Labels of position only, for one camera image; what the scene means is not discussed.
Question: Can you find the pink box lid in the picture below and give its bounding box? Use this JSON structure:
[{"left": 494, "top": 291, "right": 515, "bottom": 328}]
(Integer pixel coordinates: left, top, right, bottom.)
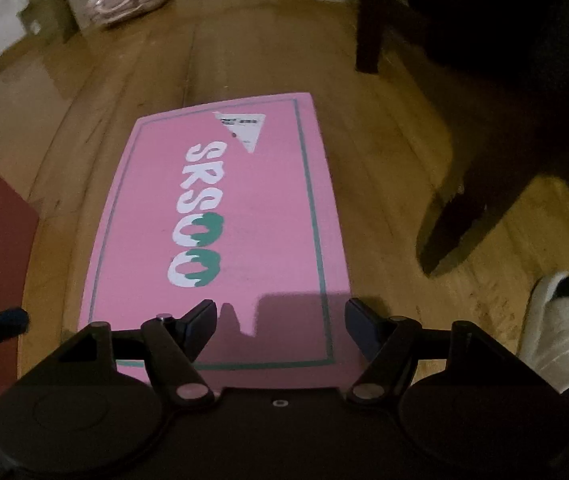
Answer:
[{"left": 79, "top": 92, "right": 364, "bottom": 389}]

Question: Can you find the dark furniture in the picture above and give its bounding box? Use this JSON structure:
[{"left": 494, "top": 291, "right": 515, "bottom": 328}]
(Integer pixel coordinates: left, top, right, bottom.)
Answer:
[{"left": 355, "top": 0, "right": 569, "bottom": 275}]

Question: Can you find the cardboard box in corner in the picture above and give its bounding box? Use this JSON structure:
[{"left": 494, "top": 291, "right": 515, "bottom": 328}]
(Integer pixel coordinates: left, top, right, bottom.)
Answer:
[{"left": 18, "top": 0, "right": 79, "bottom": 44}]

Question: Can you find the pink small suitcase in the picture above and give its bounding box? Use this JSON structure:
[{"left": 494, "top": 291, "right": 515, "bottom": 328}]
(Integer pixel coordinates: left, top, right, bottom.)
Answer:
[{"left": 85, "top": 0, "right": 173, "bottom": 28}]

